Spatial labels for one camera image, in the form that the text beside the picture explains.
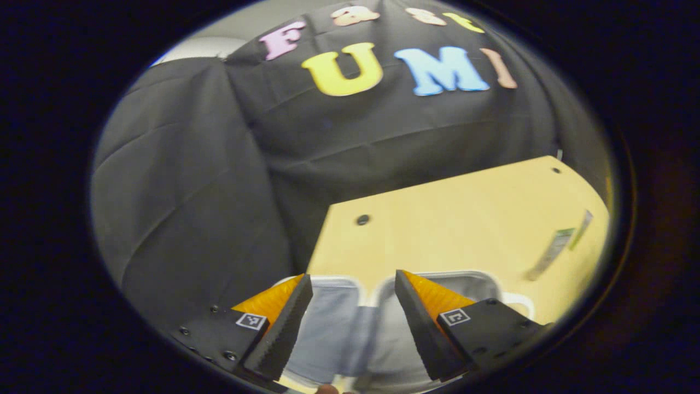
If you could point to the slim light green tube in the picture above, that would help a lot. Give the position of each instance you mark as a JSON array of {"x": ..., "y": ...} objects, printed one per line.
[{"x": 582, "y": 230}]

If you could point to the black backdrop cloth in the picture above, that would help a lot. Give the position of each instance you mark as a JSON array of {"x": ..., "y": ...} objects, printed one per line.
[{"x": 246, "y": 164}]

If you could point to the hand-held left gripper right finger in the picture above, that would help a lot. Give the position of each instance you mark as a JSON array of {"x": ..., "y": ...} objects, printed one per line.
[{"x": 418, "y": 328}]

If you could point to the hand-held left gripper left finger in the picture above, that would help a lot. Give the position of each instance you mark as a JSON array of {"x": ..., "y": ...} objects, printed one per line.
[{"x": 284, "y": 328}]

